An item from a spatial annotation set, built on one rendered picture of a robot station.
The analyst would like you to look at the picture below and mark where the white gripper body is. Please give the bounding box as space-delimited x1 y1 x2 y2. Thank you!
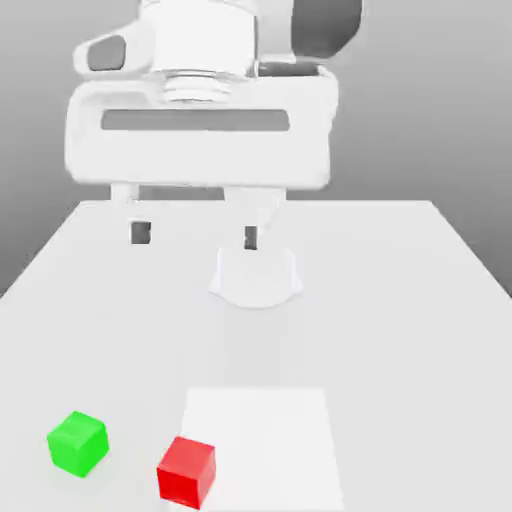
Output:
64 65 340 192

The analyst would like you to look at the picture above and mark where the small red cube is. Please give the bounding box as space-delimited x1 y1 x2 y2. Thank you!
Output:
156 435 218 512

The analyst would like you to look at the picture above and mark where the small green cube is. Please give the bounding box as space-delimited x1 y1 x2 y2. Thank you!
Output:
45 410 111 480

